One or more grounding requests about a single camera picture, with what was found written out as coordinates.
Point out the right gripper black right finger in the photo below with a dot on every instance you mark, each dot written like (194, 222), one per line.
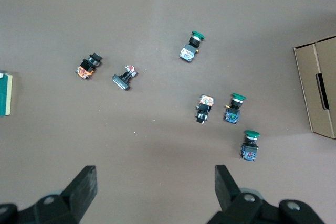
(239, 209)

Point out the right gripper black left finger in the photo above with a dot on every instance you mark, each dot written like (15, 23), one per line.
(68, 203)

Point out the green load switch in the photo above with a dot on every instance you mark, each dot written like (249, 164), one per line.
(5, 98)

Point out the green mushroom button blue block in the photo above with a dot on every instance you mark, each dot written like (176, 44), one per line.
(187, 53)
(249, 150)
(232, 115)

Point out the black flat square button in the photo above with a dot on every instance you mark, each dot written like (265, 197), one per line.
(122, 82)

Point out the brown cardboard box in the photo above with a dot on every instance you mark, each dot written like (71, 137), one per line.
(323, 90)

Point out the beige black switch block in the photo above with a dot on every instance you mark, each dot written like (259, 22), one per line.
(203, 110)

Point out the black selector switch orange block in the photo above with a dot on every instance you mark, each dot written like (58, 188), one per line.
(85, 70)

